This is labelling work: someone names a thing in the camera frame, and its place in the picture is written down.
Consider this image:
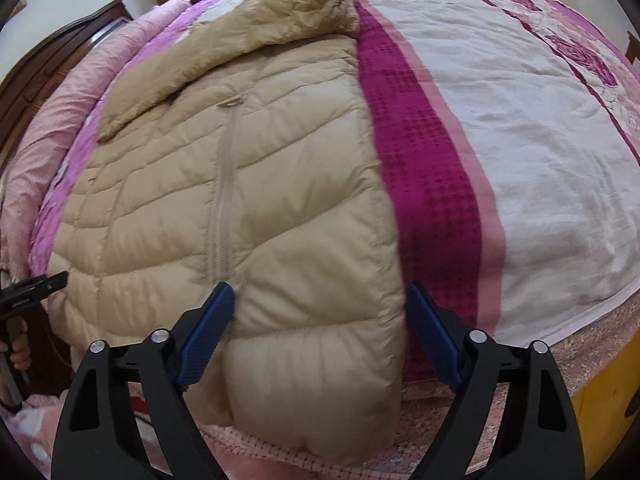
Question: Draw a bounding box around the yellow wooden bed base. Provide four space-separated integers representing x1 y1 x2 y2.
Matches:
570 330 640 480

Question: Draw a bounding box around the beige puffer jacket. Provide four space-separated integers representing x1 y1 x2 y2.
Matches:
47 0 406 448

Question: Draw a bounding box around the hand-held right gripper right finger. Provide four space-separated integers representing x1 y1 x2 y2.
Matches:
406 282 586 480

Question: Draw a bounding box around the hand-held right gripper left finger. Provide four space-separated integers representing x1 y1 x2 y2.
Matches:
50 281 236 480

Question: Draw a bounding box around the pink fleece clothing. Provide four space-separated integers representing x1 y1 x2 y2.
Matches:
0 392 66 480

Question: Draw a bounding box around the person's left hand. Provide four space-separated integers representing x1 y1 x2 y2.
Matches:
7 332 32 386

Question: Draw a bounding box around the purple floral striped bedspread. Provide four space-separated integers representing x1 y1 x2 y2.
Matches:
30 0 640 386

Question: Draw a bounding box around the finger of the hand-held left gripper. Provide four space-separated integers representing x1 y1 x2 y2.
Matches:
0 271 70 311

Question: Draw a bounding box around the pink checked rolled quilt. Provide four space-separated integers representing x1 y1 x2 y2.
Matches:
0 0 193 271

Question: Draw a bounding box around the dark wooden headboard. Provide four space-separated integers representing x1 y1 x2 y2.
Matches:
0 0 135 146

